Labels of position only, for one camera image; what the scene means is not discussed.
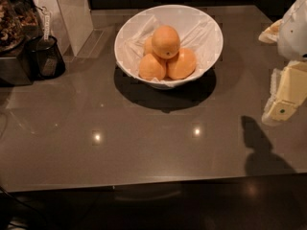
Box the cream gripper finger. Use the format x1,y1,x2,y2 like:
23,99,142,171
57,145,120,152
262,60,307,127
258,19,282,44

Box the white cloth liner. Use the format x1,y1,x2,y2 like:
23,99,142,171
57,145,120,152
116,14,223,88

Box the glass jar of nuts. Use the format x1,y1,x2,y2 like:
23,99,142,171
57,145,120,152
0,0,38,53

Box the dark metal appliance base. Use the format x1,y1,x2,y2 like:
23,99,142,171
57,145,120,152
0,43,34,87

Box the white bowl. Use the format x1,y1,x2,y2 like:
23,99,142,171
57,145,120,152
113,4,224,90

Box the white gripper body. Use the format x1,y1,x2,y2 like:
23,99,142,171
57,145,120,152
277,0,307,61

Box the orange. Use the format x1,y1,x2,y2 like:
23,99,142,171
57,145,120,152
138,54,167,81
143,36,154,56
167,48,197,80
152,25,180,59

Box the white tall box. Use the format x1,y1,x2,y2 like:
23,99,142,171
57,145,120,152
34,0,93,57

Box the black container with tag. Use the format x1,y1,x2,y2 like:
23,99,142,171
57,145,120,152
25,35,65,80

